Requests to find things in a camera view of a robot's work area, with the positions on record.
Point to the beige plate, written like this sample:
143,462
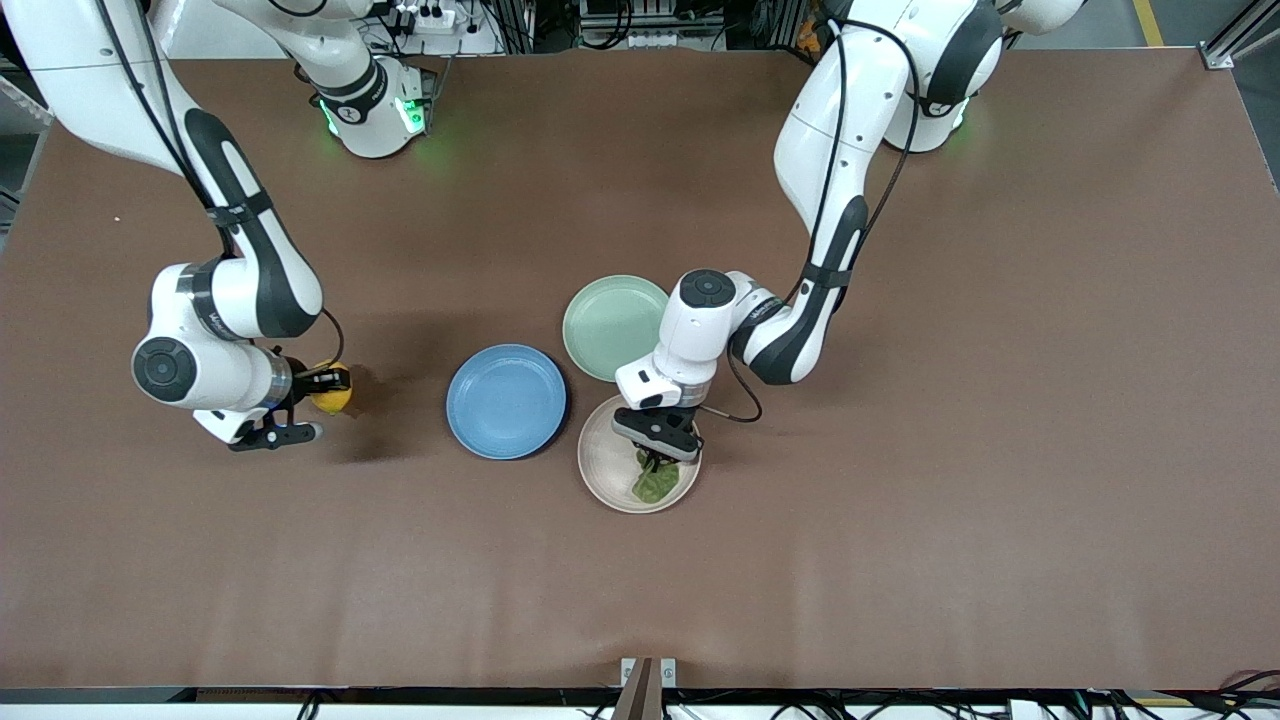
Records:
600,462

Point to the blue plate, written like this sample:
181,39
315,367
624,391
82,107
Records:
505,400

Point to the metal mount bracket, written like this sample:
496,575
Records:
645,685

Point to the orange snack bags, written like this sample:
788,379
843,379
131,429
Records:
808,30

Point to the mint green plate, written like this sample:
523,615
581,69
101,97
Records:
610,325

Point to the green lettuce leaf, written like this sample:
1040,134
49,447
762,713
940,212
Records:
655,489

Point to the yellow lemon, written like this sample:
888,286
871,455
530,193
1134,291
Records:
332,404

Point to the white power strip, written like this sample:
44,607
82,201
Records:
430,17

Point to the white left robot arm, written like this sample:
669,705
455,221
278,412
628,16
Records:
830,130

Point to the aluminium frame profile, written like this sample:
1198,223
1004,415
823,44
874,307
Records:
1238,40

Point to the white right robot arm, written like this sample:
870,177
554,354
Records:
250,290

